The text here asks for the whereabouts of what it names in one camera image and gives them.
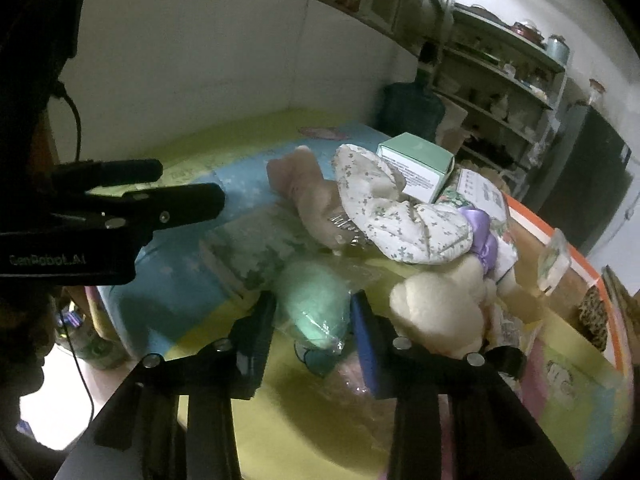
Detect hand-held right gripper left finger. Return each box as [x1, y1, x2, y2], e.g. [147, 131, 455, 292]
[92, 292, 278, 480]

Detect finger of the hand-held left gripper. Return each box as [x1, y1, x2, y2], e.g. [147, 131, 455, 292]
[65, 182, 226, 243]
[50, 158, 164, 192]

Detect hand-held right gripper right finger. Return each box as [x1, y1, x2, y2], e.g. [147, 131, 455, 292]
[351, 291, 576, 480]

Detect mint green plush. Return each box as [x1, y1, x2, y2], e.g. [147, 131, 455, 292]
[272, 260, 353, 353]

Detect clear bag of patterned cloth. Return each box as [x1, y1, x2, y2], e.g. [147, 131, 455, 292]
[200, 205, 311, 301]

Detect cream plush toy purple bow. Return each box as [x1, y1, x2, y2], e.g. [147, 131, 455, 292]
[390, 205, 507, 361]

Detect cartoon printed blanket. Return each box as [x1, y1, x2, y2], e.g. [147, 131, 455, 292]
[95, 107, 626, 480]

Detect beige plush toy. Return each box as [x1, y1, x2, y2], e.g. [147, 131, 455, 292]
[266, 146, 351, 256]

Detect metal hair clip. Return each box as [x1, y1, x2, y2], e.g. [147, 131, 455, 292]
[325, 212, 368, 246]

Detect crumpled plastic bags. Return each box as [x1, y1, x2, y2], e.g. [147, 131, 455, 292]
[332, 144, 473, 265]

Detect green white tissue pack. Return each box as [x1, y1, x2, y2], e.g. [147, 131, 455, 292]
[440, 167, 508, 226]

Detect green cardboard box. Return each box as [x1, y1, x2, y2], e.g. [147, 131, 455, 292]
[376, 132, 456, 206]

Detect small clear packet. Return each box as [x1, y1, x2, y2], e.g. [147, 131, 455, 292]
[537, 230, 571, 293]

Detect leopard print item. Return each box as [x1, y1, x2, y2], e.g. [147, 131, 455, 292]
[577, 285, 608, 353]

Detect blue water jug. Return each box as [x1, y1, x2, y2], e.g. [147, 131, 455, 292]
[382, 42, 446, 141]

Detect dark refrigerator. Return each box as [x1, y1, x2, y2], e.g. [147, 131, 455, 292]
[537, 102, 632, 256]

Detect grey metal shelf rack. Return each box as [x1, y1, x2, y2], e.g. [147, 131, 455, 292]
[430, 2, 568, 171]

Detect light blue pot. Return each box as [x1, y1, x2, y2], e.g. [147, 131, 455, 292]
[545, 34, 571, 63]

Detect black cable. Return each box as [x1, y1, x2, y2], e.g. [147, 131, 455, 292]
[52, 80, 83, 163]

